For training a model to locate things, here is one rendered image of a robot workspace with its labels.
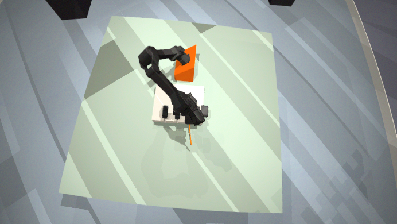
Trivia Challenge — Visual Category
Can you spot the beige flat rectangular deck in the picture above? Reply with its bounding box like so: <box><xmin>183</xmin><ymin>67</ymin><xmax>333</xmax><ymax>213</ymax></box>
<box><xmin>152</xmin><ymin>84</ymin><xmax>204</xmax><ymax>124</ymax></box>

